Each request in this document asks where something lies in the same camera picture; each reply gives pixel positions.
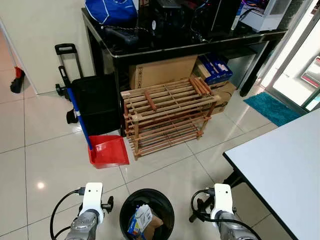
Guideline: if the black round rubbish bin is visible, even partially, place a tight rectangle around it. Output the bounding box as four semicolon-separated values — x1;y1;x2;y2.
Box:
119;188;176;240

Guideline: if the white blue crumpled package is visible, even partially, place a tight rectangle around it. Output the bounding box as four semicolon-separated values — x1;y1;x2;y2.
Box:
127;203;154;237

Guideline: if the black slanted table leg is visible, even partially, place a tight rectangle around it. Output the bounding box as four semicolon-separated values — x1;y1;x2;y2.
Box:
222;169;247;189

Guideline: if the brown cardboard scrap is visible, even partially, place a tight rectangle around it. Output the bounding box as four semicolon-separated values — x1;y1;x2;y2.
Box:
144;214;164;240

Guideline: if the black trolley case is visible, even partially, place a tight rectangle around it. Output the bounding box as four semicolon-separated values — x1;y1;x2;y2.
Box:
54;43;124;137

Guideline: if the wooden slatted shoe rack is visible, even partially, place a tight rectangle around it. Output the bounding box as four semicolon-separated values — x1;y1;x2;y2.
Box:
120;75;221;161

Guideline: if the small brown cardboard box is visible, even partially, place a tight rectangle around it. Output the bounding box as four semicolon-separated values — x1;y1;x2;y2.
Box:
209;81;239;116

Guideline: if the teal floor mat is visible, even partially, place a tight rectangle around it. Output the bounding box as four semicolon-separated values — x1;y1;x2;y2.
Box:
243;91;304;127

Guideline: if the blue printed carton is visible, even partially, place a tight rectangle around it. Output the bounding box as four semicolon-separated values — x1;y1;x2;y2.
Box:
197;53;234;85

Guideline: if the large brown cardboard box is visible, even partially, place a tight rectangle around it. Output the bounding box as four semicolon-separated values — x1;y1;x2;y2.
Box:
128;55;199;91

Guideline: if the red black hand brush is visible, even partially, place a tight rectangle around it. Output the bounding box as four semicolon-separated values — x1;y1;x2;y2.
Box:
9;66;26;95

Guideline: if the black glossy desk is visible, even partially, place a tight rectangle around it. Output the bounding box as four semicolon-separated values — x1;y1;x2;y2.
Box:
81;0;289;137

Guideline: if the black power adapter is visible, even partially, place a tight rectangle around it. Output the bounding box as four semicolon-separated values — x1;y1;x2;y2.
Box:
102;26;139;49

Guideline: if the blue fabric bag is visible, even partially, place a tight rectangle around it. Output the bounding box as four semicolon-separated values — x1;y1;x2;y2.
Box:
84;0;139;27

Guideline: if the black computer case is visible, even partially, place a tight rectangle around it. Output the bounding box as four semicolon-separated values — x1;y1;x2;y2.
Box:
209;0;243;32

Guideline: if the white appliance box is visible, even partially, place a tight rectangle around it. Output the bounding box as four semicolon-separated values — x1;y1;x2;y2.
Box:
239;0;294;32

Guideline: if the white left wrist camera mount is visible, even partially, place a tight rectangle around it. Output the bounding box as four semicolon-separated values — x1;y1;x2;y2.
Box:
81;182;105;224

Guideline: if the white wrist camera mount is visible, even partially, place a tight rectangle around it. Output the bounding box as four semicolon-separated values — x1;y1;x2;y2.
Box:
81;182;105;224
210;183;235;221

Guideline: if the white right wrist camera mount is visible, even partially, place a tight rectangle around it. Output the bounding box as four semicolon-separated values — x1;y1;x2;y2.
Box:
210;183;235;221

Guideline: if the red dustpan blue handle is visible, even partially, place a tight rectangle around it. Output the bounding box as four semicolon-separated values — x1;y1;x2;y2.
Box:
67;87;130;170

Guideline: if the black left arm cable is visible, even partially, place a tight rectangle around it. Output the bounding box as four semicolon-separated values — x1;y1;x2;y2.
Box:
49;188;87;240

